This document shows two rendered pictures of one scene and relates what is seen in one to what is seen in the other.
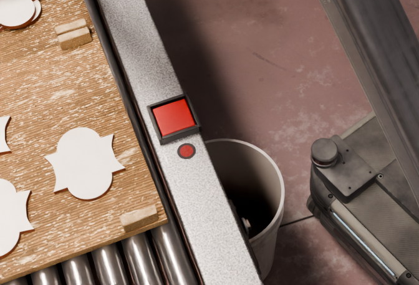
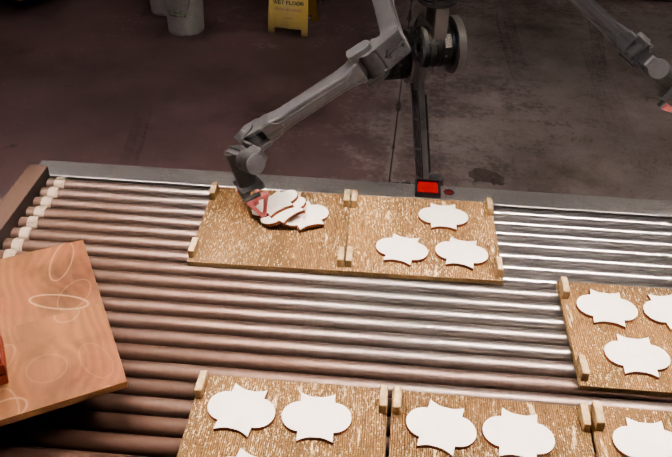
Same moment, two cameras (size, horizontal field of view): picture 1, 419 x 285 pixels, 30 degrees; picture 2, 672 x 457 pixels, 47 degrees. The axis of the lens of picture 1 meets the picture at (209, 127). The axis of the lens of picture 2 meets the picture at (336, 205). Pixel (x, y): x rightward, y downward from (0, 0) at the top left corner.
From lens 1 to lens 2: 2.03 m
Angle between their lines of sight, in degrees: 52
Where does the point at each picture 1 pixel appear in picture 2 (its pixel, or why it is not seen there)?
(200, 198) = (479, 195)
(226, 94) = not seen: hidden behind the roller
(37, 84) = (374, 222)
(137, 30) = (355, 186)
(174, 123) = (432, 187)
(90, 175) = (453, 215)
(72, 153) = (435, 218)
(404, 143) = (606, 17)
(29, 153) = (423, 234)
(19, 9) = (316, 210)
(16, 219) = (467, 244)
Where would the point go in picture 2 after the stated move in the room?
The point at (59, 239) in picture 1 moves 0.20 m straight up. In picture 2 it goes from (485, 236) to (496, 176)
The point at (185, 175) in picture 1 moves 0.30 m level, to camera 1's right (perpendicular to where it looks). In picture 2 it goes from (463, 196) to (480, 147)
